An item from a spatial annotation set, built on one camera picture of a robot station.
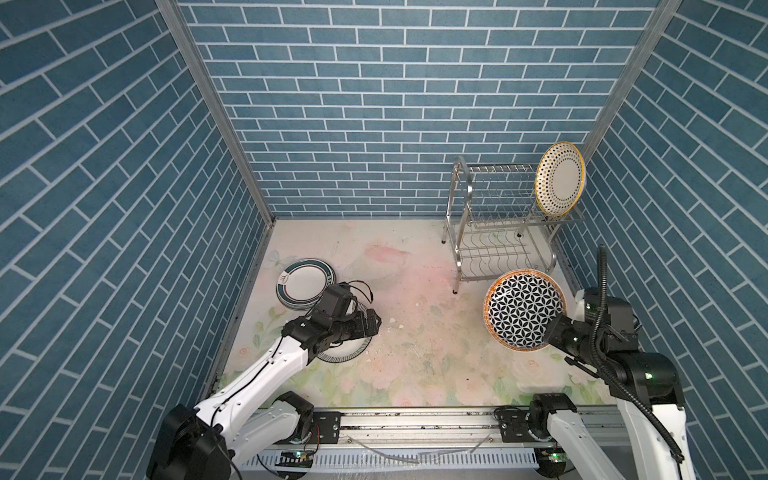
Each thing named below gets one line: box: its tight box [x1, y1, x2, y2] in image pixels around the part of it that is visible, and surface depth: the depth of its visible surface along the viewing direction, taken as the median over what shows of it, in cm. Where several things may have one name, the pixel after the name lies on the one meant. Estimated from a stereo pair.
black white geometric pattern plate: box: [484, 269, 567, 351], surface depth 75 cm
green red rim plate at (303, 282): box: [276, 258, 337, 310], surface depth 101 cm
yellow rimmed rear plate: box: [534, 141, 587, 218], surface depth 88 cm
